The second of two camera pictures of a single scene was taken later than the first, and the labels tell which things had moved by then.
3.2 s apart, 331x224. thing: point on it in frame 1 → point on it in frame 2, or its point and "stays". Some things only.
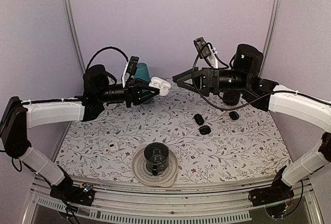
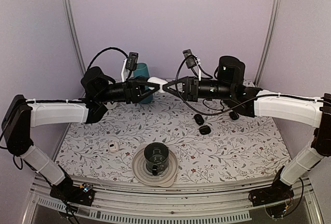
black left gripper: (129, 88) stays
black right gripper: (210, 80) → (193, 95)
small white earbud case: (113, 146) stays
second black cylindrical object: (234, 115) stays
